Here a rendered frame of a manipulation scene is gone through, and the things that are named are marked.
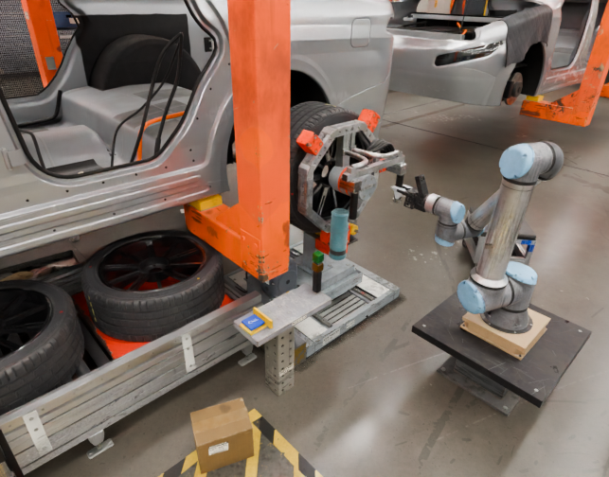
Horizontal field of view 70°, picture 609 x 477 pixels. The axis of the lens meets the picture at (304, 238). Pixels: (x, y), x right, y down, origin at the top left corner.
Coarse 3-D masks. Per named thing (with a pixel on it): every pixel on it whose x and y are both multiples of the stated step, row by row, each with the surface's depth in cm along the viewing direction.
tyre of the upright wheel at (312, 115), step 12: (300, 108) 213; (312, 108) 210; (324, 108) 209; (336, 108) 210; (300, 120) 204; (312, 120) 201; (324, 120) 203; (336, 120) 209; (348, 120) 215; (300, 132) 199; (300, 156) 202; (348, 204) 242; (300, 216) 217; (300, 228) 223; (312, 228) 228
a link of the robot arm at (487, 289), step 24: (528, 144) 152; (504, 168) 155; (528, 168) 149; (504, 192) 159; (528, 192) 156; (504, 216) 162; (504, 240) 166; (480, 264) 178; (504, 264) 172; (480, 288) 178; (504, 288) 178; (480, 312) 182
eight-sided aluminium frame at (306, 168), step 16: (336, 128) 200; (352, 128) 207; (368, 144) 227; (304, 160) 199; (320, 160) 200; (368, 160) 233; (304, 176) 199; (304, 192) 203; (304, 208) 206; (320, 224) 218
